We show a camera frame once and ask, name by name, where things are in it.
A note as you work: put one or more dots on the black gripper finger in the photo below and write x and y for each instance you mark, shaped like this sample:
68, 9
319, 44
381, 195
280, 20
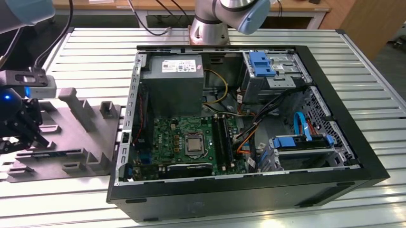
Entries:
30, 123
12, 146

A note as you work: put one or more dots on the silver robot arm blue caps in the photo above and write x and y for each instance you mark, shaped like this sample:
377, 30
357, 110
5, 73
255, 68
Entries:
208, 23

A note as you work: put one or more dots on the grey parts rack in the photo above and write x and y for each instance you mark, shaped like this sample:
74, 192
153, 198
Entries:
78, 147

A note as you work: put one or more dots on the blue video port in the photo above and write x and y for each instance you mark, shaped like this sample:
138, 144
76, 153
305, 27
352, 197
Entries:
128, 172

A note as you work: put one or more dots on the green motherboard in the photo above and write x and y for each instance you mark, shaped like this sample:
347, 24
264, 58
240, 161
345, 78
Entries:
164, 128

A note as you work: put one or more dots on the grey power supply unit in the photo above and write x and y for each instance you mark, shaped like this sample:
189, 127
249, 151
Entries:
170, 95

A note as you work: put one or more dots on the wooden desk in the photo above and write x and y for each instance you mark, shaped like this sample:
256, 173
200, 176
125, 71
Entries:
94, 6

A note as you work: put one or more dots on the CPU socket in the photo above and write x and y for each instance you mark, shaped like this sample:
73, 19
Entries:
193, 135

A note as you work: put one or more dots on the silver CPU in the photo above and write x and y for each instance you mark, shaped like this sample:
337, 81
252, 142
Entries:
194, 145

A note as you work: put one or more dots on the black graphics card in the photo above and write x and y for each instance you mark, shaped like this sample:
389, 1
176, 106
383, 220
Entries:
189, 167

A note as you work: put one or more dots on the black PC case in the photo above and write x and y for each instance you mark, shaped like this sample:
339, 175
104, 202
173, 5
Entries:
221, 202

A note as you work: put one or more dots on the blue drive latch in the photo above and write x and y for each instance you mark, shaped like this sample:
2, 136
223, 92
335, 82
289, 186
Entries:
261, 64

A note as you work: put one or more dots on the metal drive cage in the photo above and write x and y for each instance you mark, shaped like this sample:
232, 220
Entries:
279, 83

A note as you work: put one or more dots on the blue disk carrier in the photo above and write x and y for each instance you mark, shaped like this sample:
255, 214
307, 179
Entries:
284, 142

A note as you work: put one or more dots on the metal disk bay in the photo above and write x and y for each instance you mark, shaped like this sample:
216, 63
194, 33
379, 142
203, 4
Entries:
316, 151

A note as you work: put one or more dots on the small black box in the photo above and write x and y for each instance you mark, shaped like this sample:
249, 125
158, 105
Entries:
313, 2

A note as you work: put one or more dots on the wooden cabinet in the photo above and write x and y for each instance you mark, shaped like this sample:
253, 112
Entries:
364, 23

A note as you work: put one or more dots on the black camera bracket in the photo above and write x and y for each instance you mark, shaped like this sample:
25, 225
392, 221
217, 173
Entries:
12, 77

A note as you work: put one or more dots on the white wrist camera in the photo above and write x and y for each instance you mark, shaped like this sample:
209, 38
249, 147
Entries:
44, 89

